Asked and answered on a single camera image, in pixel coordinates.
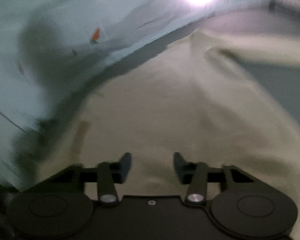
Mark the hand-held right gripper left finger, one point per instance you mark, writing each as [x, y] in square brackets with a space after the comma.
[123, 166]

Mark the carrot printed pale backdrop sheet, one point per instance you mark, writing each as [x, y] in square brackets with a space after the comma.
[52, 67]

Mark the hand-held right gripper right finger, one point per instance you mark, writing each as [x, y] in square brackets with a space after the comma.
[181, 167]

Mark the cream garment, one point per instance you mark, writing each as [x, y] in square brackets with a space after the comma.
[165, 105]

